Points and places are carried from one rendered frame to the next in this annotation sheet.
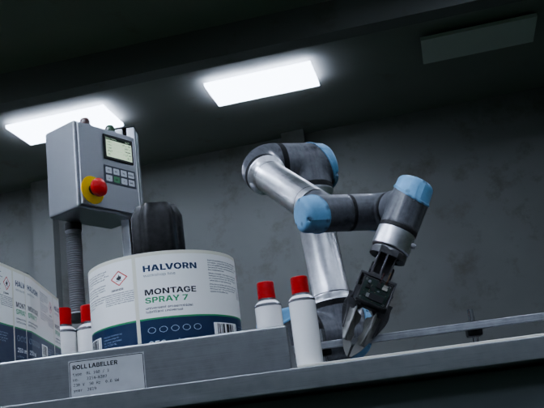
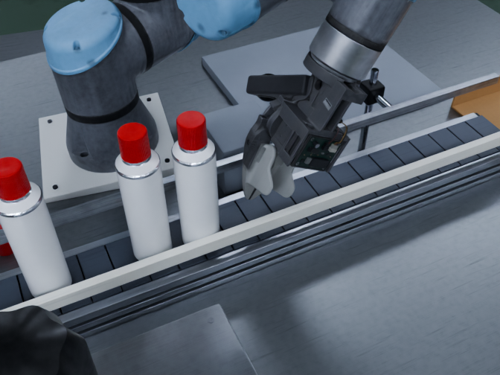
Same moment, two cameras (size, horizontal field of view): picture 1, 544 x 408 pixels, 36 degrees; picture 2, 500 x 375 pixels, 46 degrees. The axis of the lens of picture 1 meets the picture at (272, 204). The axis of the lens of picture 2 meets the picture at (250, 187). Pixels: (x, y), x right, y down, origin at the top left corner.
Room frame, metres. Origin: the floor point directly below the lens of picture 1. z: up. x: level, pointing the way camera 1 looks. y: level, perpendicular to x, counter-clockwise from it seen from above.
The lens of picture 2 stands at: (1.11, 0.15, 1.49)
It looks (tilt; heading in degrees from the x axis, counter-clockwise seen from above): 44 degrees down; 333
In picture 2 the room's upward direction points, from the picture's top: straight up
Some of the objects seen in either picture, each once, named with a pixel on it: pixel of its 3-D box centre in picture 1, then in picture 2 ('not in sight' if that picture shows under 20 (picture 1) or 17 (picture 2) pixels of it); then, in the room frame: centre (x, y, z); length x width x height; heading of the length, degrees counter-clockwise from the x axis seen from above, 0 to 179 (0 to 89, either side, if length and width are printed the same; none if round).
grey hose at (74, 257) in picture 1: (75, 272); not in sight; (1.72, 0.42, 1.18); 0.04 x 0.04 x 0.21
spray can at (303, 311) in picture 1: (305, 329); (196, 184); (1.60, -0.03, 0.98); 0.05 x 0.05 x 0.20
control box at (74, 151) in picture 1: (94, 176); not in sight; (1.70, 0.37, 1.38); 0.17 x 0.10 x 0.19; 144
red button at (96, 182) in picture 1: (97, 188); not in sight; (1.62, 0.35, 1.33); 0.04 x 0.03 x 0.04; 144
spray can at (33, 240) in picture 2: not in sight; (30, 232); (1.62, 0.17, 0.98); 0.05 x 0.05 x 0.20
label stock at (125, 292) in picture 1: (166, 320); not in sight; (1.14, 0.16, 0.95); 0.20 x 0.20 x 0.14
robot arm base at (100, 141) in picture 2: not in sight; (107, 119); (1.90, 0.01, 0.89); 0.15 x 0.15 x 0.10
